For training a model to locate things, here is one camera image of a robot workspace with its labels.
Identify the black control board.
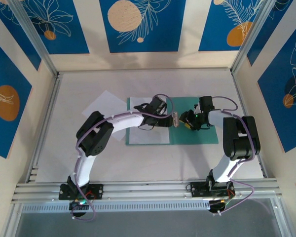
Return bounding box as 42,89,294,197
209,199,229,214
69,200,91,218

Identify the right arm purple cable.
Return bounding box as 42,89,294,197
211,95,259,216

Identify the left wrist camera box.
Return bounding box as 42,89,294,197
159,98,168,116

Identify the green paper folder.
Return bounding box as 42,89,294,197
125,96,219,146

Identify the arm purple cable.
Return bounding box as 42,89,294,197
71,93,175,222
211,95,259,216

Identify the aluminium frame post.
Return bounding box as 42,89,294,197
271,197,296,237
8,0,59,78
0,203,24,237
230,0,279,75

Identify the grey slotted cable duct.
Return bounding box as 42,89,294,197
21,200,211,213

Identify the white paper sheet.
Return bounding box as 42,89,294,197
81,90,128,122
129,97,170,145

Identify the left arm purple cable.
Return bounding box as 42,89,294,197
71,93,175,222

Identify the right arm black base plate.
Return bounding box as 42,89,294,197
190,181,235,198

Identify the wide aluminium frame rail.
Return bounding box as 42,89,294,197
11,178,282,204

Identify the blue floral wall poster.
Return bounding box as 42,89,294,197
0,0,42,72
258,22,296,153
198,0,265,52
99,0,187,53
246,0,294,67
0,34,33,159
23,0,90,55

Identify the aluminium table side rail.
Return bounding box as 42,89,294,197
24,74,63,184
230,70,269,179

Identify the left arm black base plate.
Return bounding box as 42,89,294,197
58,183,105,201

